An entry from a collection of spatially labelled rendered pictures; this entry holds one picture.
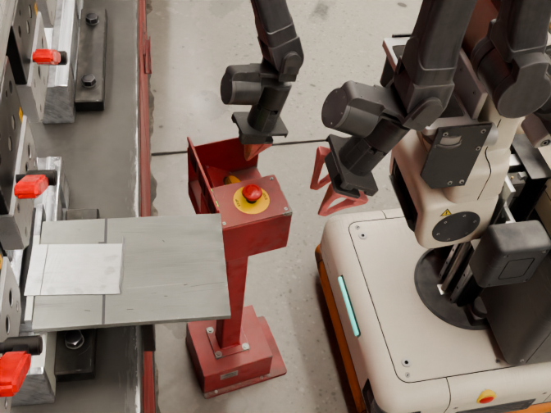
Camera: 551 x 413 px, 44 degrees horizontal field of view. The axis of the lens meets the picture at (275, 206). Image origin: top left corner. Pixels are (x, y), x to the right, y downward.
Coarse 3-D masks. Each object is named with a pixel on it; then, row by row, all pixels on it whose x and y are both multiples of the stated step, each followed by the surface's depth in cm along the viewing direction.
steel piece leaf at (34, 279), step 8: (40, 248) 98; (32, 256) 97; (40, 256) 97; (32, 264) 96; (40, 264) 96; (32, 272) 95; (40, 272) 95; (32, 280) 94; (40, 280) 94; (32, 288) 93; (40, 288) 93
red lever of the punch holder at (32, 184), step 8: (16, 176) 72; (24, 176) 72; (32, 176) 68; (40, 176) 68; (48, 176) 72; (56, 176) 73; (16, 184) 65; (24, 184) 65; (32, 184) 65; (40, 184) 66; (48, 184) 73; (16, 192) 64; (24, 192) 65; (32, 192) 65; (40, 192) 66
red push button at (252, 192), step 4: (248, 184) 134; (252, 184) 134; (244, 188) 134; (248, 188) 133; (252, 188) 134; (256, 188) 134; (260, 188) 134; (244, 192) 133; (248, 192) 133; (252, 192) 133; (256, 192) 133; (260, 192) 133; (244, 196) 133; (248, 196) 132; (252, 196) 132; (256, 196) 133; (260, 196) 133; (248, 200) 133; (252, 200) 133; (256, 200) 133
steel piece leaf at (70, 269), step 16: (48, 256) 97; (64, 256) 97; (80, 256) 97; (96, 256) 98; (112, 256) 98; (48, 272) 95; (64, 272) 95; (80, 272) 96; (96, 272) 96; (112, 272) 96; (48, 288) 94; (64, 288) 94; (80, 288) 94; (96, 288) 94; (112, 288) 94
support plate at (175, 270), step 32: (64, 224) 101; (96, 224) 101; (128, 224) 102; (160, 224) 102; (192, 224) 103; (128, 256) 98; (160, 256) 99; (192, 256) 99; (224, 256) 100; (128, 288) 95; (160, 288) 95; (192, 288) 96; (224, 288) 96; (64, 320) 91; (96, 320) 91; (128, 320) 92; (160, 320) 92; (192, 320) 94
